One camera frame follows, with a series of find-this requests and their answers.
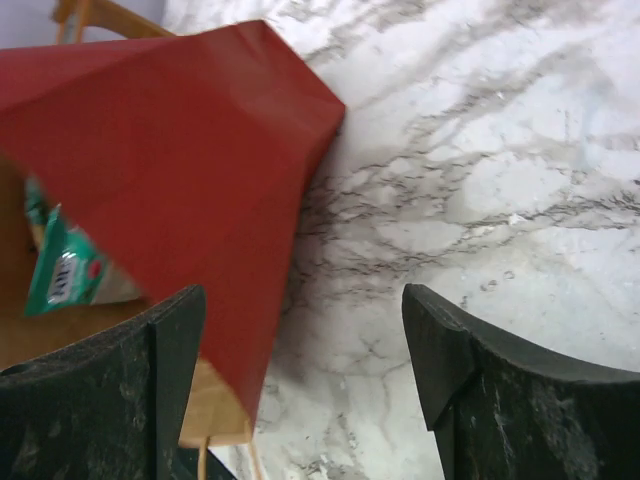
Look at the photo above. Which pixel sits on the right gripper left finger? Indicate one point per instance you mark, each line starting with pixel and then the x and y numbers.
pixel 110 406

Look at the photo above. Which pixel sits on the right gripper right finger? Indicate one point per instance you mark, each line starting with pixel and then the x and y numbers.
pixel 502 407

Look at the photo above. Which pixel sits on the green Fox's candy bag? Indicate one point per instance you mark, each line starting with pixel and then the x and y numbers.
pixel 69 270

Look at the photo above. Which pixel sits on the red brown paper bag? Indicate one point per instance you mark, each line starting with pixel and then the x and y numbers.
pixel 184 159

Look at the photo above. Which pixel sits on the wooden rack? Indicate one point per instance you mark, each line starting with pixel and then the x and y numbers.
pixel 73 17

